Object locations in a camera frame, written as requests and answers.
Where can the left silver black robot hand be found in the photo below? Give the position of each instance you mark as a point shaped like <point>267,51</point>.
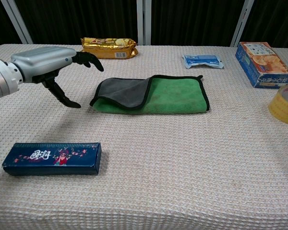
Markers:
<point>43,60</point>

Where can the green grey microfibre cloth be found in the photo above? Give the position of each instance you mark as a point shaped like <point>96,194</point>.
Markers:
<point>168,95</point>

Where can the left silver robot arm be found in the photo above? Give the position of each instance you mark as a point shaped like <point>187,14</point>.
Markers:
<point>1,76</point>

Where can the gold biscuit packet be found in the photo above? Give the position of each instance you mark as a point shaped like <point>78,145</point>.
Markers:
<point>109,48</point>

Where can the dark blue long printed box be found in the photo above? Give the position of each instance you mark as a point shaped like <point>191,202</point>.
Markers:
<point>52,159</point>

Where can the beige waffle tablecloth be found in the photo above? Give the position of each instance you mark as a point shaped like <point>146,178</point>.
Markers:
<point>158,155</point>

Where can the black curtain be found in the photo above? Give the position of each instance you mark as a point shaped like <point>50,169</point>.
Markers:
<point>194,19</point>

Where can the blue white tissue pack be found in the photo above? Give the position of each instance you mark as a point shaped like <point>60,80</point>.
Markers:
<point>202,61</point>

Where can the blue orange cracker box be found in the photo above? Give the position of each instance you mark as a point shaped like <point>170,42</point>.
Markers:
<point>262,63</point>

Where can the yellow packing tape roll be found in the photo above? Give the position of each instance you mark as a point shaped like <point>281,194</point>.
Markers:
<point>284,105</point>

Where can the white metal frame post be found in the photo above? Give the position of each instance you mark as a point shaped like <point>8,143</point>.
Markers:
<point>144,21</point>
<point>241,22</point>
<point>16,20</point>

